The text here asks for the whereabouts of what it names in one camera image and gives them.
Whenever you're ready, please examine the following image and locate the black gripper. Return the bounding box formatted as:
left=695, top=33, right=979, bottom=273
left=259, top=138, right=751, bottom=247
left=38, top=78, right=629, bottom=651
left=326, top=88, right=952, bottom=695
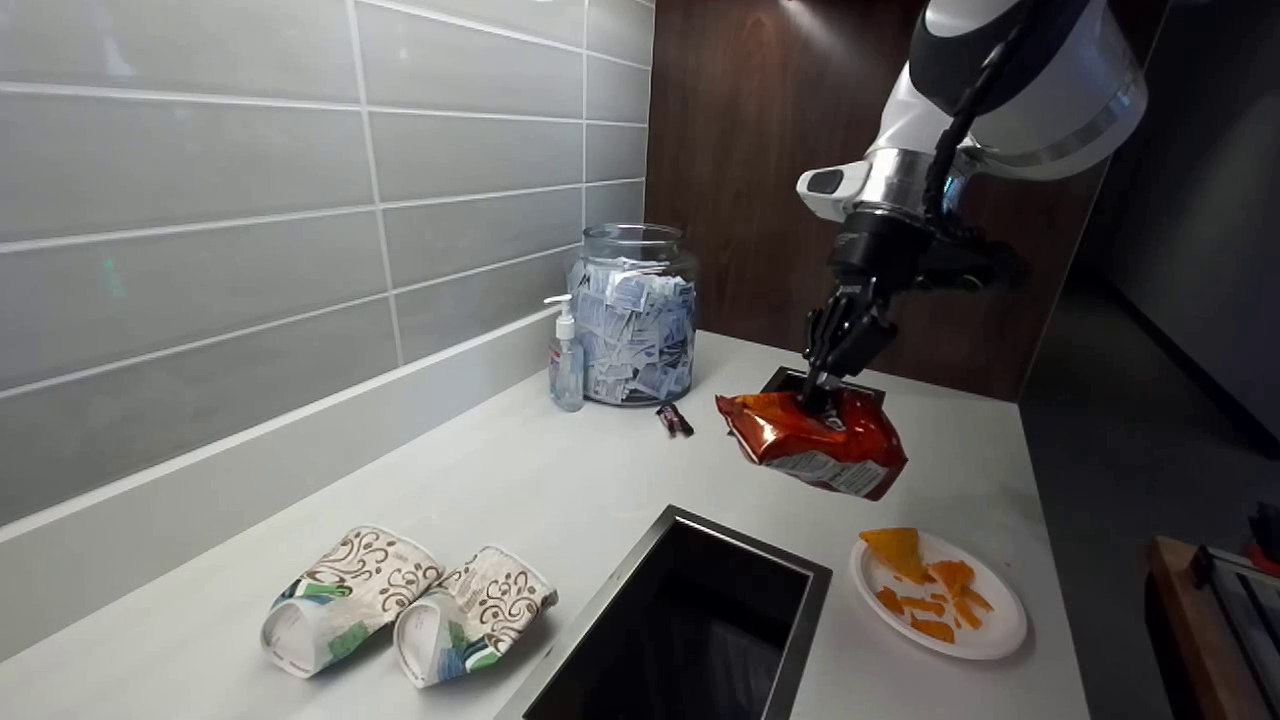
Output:
left=794, top=211, right=1009, bottom=410

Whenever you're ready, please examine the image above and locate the orange Doritos chip packet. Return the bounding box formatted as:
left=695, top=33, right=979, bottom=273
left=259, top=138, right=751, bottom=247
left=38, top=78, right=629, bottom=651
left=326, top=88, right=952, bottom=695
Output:
left=711, top=369, right=913, bottom=503

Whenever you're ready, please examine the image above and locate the round white plate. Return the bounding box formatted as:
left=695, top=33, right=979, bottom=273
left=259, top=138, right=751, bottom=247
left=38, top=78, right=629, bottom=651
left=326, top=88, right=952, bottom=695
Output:
left=849, top=529, right=1031, bottom=669

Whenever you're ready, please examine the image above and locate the small brown candy wrapper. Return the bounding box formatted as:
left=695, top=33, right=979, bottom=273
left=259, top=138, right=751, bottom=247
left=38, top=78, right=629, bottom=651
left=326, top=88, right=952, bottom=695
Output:
left=652, top=395, right=698, bottom=444

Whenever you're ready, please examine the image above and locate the large triangular tortilla chip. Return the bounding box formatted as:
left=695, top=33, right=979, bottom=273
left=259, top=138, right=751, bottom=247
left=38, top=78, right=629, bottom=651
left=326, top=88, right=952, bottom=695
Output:
left=854, top=526, right=930, bottom=587

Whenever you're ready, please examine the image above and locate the glass jar of packets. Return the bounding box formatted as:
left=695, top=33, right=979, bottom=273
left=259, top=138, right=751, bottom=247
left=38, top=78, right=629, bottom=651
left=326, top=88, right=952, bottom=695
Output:
left=568, top=220, right=698, bottom=410

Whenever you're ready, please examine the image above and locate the pile of small tortilla chips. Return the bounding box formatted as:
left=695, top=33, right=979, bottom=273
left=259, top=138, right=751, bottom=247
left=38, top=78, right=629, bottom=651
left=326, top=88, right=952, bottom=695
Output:
left=871, top=558, right=999, bottom=649

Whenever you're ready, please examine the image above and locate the small clear pump bottle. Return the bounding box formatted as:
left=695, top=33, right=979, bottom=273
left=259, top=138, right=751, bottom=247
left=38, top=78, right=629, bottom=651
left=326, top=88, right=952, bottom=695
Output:
left=549, top=294, right=590, bottom=417

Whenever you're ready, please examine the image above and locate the patterned paper cup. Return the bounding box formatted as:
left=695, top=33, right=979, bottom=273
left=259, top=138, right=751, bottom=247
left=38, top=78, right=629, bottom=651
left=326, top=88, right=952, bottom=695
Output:
left=254, top=526, right=446, bottom=682
left=392, top=540, right=559, bottom=694

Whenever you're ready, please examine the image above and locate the wooden tray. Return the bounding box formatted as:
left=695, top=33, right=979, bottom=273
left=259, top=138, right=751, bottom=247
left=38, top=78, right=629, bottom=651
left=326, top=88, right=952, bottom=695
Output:
left=1149, top=531, right=1280, bottom=720

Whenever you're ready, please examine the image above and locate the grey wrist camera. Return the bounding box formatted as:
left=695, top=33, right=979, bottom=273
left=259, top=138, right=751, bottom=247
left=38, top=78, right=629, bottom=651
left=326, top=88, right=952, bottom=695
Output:
left=792, top=155, right=871, bottom=228

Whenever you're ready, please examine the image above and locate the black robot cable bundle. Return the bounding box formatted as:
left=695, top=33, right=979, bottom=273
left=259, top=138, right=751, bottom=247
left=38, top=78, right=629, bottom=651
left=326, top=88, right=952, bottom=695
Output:
left=919, top=0, right=1061, bottom=220

